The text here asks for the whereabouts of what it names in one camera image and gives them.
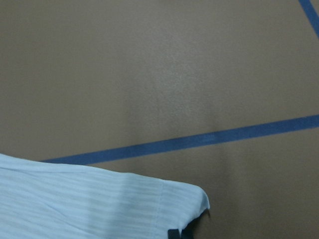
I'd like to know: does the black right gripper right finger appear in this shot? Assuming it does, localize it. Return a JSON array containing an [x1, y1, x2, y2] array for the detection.
[[181, 209, 210, 239]]

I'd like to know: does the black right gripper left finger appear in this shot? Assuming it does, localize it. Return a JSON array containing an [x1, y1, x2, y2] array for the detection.
[[167, 229, 180, 239]]

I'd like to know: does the light blue button-up shirt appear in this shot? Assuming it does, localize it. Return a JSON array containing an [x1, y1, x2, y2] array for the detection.
[[0, 155, 210, 239]]

